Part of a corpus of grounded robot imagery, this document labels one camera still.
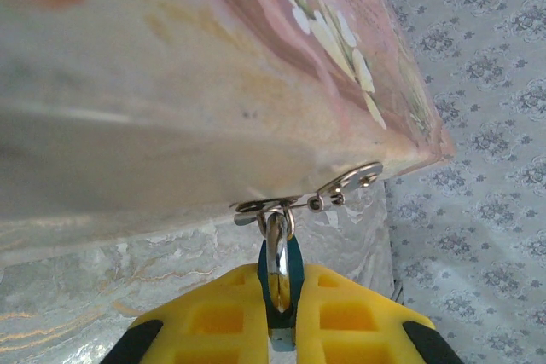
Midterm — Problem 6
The pink storybook-shaped box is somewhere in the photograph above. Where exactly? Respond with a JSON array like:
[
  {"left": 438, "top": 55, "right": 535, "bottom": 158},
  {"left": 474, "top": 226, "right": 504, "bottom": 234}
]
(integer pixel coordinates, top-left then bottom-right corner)
[{"left": 0, "top": 0, "right": 456, "bottom": 263}]

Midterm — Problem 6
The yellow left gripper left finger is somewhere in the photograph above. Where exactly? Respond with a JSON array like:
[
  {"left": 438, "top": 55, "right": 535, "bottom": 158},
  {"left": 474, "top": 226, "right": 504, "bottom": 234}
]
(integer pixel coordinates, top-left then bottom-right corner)
[{"left": 100, "top": 263, "right": 271, "bottom": 364}]

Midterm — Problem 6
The silver metal hasp latch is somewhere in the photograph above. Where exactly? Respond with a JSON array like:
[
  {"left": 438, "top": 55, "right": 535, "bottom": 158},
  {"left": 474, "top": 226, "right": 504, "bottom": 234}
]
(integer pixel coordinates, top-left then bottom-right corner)
[{"left": 231, "top": 161, "right": 384, "bottom": 227}]

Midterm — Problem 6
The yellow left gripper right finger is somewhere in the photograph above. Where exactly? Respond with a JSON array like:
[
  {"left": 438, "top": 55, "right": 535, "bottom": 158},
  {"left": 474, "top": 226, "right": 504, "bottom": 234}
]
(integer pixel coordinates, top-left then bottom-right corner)
[{"left": 293, "top": 263, "right": 464, "bottom": 364}]

